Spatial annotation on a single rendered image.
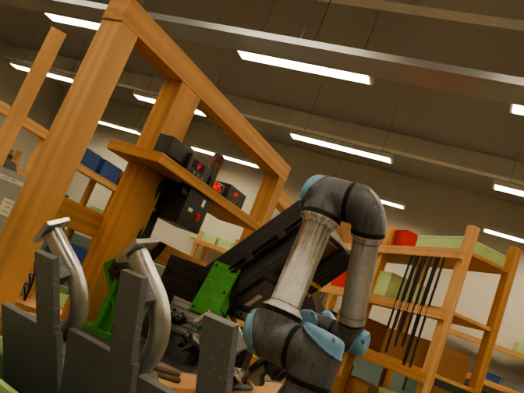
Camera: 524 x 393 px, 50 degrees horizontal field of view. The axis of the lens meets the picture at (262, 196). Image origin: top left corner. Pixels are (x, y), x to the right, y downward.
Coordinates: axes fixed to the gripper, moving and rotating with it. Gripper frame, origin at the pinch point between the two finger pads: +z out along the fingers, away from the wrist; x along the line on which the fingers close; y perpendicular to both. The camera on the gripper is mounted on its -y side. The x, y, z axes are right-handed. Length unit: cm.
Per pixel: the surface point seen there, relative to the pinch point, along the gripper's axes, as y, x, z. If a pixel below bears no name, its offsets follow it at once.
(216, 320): 27, -117, -42
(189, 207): -68, 5, -12
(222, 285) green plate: -35.0, 10.2, -5.9
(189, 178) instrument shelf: -72, -4, -20
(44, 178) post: -70, -54, 6
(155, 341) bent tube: 20, -107, -30
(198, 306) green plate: -33.2, 7.5, 5.0
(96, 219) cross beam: -73, -18, 14
